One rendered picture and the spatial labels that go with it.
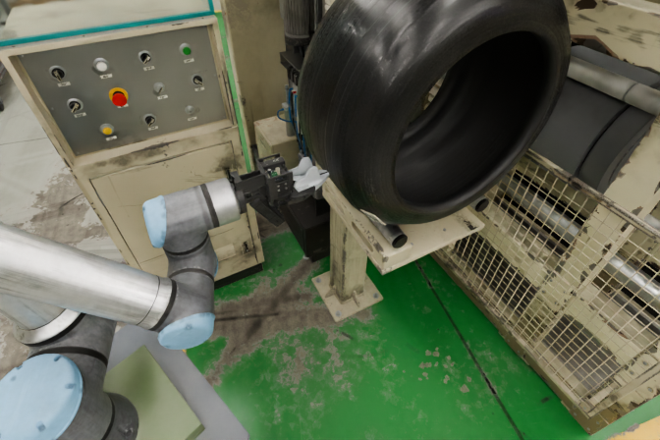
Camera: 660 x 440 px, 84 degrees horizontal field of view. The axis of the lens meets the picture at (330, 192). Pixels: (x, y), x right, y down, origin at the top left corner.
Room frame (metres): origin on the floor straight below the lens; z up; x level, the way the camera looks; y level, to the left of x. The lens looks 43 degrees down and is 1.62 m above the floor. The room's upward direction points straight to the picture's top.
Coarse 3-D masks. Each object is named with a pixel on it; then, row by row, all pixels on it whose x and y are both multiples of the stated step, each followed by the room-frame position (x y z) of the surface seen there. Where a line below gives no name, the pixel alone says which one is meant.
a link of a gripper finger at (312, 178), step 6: (312, 168) 0.60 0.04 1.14; (306, 174) 0.59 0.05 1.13; (312, 174) 0.60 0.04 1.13; (318, 174) 0.60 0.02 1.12; (324, 174) 0.63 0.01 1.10; (300, 180) 0.58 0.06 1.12; (306, 180) 0.59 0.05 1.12; (312, 180) 0.60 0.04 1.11; (318, 180) 0.60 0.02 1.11; (324, 180) 0.61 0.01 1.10; (294, 186) 0.58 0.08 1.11; (300, 186) 0.58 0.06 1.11; (306, 186) 0.59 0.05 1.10; (312, 186) 0.59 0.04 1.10; (318, 186) 0.60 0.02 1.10
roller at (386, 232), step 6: (372, 222) 0.68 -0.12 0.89; (378, 228) 0.65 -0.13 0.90; (384, 228) 0.64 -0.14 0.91; (390, 228) 0.63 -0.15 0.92; (396, 228) 0.63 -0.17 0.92; (384, 234) 0.63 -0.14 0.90; (390, 234) 0.62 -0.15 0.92; (396, 234) 0.61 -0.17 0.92; (402, 234) 0.61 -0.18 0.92; (390, 240) 0.60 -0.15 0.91; (396, 240) 0.60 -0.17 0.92; (402, 240) 0.60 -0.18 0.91; (396, 246) 0.59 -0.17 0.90; (402, 246) 0.60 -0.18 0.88
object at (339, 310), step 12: (324, 276) 1.11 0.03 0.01; (324, 288) 1.04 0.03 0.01; (372, 288) 1.04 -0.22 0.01; (324, 300) 0.97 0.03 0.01; (336, 300) 0.97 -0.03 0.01; (348, 300) 0.97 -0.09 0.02; (360, 300) 0.97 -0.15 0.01; (372, 300) 0.97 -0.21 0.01; (336, 312) 0.90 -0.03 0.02; (348, 312) 0.91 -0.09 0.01
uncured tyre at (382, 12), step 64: (384, 0) 0.70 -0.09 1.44; (448, 0) 0.64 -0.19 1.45; (512, 0) 0.66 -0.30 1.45; (320, 64) 0.70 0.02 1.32; (384, 64) 0.59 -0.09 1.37; (448, 64) 0.60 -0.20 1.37; (512, 64) 0.94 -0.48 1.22; (320, 128) 0.64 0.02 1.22; (384, 128) 0.55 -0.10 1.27; (448, 128) 0.97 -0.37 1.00; (512, 128) 0.85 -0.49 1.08; (384, 192) 0.56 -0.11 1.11; (448, 192) 0.76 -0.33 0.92
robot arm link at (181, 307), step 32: (0, 224) 0.34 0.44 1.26; (0, 256) 0.29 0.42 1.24; (32, 256) 0.31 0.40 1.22; (64, 256) 0.33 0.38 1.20; (96, 256) 0.35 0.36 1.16; (0, 288) 0.27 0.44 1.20; (32, 288) 0.28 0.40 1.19; (64, 288) 0.29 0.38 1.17; (96, 288) 0.31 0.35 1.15; (128, 288) 0.32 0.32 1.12; (160, 288) 0.35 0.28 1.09; (192, 288) 0.38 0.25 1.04; (128, 320) 0.30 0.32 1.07; (160, 320) 0.31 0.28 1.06; (192, 320) 0.31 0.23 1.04
